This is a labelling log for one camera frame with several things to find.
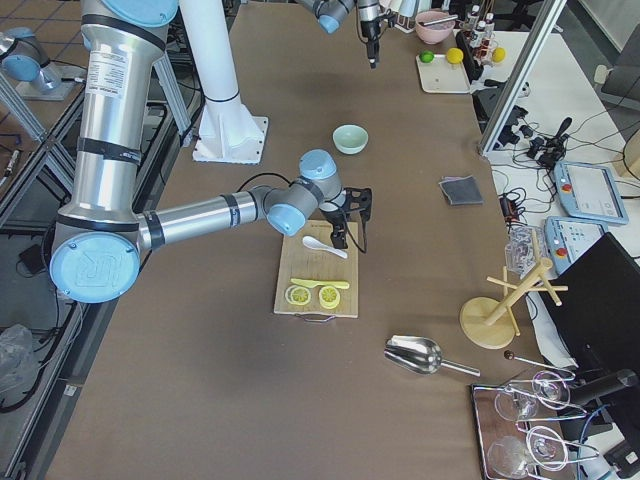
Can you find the grey folded cloth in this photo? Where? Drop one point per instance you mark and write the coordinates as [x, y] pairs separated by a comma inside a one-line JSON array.
[[460, 191]]

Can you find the yellow lemon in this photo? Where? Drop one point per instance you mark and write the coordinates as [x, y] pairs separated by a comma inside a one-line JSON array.
[[454, 56]]

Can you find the lemon slice upper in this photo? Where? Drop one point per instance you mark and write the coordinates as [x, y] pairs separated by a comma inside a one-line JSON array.
[[329, 297]]

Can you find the wine glass rack tray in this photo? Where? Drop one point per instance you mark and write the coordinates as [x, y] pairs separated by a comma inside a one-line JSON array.
[[518, 428]]

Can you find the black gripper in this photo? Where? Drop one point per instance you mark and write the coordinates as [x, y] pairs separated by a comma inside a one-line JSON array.
[[368, 26], [333, 213]]

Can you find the wooden cutting board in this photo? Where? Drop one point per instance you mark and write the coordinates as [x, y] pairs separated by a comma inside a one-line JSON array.
[[298, 261]]

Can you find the green lime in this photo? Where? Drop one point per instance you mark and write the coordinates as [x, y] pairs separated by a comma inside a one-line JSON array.
[[426, 56]]

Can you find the black monitor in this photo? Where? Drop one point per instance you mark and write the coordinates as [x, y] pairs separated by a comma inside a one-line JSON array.
[[598, 321]]

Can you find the mint green bowl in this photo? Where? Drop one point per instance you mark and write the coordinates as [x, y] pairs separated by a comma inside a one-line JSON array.
[[350, 139]]

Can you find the lemon slice lower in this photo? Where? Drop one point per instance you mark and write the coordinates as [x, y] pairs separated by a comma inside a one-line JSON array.
[[297, 295]]

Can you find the yellow plastic knife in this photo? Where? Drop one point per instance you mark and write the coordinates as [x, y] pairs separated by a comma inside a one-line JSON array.
[[309, 283]]

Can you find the metal scoop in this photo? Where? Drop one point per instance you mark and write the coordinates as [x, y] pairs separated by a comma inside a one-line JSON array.
[[421, 355]]

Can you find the copper wire bottle rack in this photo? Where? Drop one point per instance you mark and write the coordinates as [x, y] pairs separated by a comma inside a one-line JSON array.
[[479, 33]]

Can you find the wooden mug tree stand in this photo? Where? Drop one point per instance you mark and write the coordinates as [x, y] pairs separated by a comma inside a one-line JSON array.
[[490, 323]]

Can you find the lemon slice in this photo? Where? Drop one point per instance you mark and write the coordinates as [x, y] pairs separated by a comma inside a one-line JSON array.
[[297, 295], [329, 297]]

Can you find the cream rabbit tray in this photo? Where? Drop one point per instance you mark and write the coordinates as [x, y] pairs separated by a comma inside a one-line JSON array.
[[441, 77]]

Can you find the pink bowl with ice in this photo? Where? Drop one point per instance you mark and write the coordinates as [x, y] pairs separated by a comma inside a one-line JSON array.
[[432, 27]]

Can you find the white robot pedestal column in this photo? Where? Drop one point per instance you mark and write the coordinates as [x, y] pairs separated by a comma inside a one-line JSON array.
[[228, 132]]

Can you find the white ceramic spoon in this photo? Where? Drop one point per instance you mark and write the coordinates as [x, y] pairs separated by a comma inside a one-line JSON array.
[[313, 243]]

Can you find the aluminium frame post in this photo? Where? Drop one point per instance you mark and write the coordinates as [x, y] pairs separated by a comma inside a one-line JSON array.
[[542, 27]]

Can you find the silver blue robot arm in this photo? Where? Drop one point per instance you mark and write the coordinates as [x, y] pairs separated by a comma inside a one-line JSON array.
[[330, 14], [95, 255]]

